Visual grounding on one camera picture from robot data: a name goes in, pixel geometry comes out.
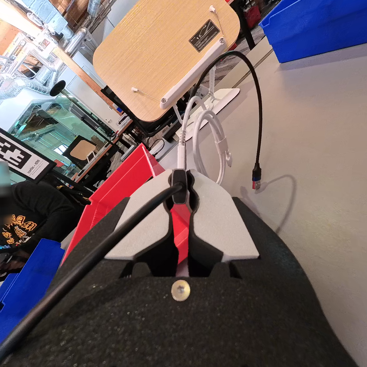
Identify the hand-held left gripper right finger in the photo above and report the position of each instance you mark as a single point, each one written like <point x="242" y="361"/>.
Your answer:
<point x="226" y="226"/>

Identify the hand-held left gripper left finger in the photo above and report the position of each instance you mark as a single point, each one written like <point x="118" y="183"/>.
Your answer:
<point x="137" y="223"/>

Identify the red storage bin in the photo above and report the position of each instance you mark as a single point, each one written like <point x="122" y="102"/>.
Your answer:
<point x="126" y="183"/>

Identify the blue storage bin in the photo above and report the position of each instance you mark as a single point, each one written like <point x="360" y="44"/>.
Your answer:
<point x="315" y="25"/>
<point x="25" y="286"/>

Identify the grey desk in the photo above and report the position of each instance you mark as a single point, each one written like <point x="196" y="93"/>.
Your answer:
<point x="315" y="143"/>

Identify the small distant book stand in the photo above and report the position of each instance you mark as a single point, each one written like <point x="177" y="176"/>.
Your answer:
<point x="81" y="152"/>

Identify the printed marker sign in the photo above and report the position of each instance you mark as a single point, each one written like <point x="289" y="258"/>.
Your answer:
<point x="17" y="157"/>

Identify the wooden book stand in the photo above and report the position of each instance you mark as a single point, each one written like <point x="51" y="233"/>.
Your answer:
<point x="160" y="57"/>

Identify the glass walled enclosure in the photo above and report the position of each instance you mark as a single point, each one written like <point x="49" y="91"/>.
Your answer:
<point x="51" y="123"/>

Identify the silver ventilation duct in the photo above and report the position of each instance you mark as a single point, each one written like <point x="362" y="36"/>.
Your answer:
<point x="71" y="43"/>

